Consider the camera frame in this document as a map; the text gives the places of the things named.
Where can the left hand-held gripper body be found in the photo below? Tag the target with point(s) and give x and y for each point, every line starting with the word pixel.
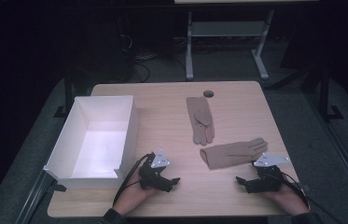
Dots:
pixel 150 177

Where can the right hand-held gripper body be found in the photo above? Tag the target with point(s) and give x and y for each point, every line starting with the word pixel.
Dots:
pixel 268 182

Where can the beige glove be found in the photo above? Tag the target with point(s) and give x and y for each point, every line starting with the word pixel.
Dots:
pixel 230 154
pixel 200 119

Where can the white box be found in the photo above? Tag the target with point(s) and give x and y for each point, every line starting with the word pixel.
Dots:
pixel 100 149

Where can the person's left hand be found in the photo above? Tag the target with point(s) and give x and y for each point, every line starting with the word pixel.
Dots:
pixel 134 196

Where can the person's right hand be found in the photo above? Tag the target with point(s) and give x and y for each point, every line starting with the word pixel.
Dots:
pixel 289 200

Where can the grey round table grommet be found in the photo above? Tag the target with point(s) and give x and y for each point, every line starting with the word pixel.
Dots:
pixel 208 93

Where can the black stand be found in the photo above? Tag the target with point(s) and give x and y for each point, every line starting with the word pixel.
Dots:
pixel 68 96
pixel 325 99

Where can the metal floor rail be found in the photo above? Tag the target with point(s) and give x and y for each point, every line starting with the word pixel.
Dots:
pixel 342 155
pixel 33 199

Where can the grey metal table frame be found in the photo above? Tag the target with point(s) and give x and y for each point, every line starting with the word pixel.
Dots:
pixel 224 29

